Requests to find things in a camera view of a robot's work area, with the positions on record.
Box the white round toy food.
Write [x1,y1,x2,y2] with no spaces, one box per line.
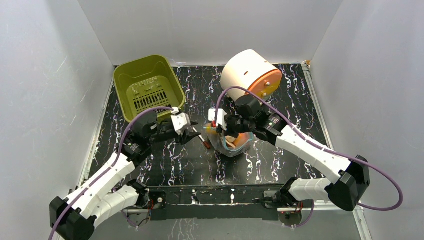
[225,135,237,149]

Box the small orange toy fruit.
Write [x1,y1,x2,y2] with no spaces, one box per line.
[203,124,219,136]

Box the clear zip top bag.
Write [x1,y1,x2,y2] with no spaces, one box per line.
[203,123,255,158]

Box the olive green plastic basket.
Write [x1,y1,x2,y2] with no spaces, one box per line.
[113,55,186,123]

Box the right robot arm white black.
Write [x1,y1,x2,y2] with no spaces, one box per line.
[209,94,370,212]

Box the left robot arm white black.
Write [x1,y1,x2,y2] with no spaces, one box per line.
[48,106,200,240]

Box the red white marker pen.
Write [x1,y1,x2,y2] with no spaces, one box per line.
[198,135,211,150]

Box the white orange cylindrical appliance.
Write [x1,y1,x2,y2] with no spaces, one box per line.
[220,49,282,100]

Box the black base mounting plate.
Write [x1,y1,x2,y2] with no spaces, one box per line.
[146,184,303,222]

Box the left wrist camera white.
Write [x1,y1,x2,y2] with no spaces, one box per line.
[170,107,191,136]

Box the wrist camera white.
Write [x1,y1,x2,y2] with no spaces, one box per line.
[170,107,191,136]
[207,108,227,131]

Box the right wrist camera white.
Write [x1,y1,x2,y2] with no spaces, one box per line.
[207,108,227,131]

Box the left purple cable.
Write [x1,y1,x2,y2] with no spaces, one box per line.
[47,105,180,240]

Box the purple cable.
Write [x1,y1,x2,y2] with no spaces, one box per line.
[47,105,180,240]
[213,86,404,212]

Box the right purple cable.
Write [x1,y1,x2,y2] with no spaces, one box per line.
[213,86,404,212]

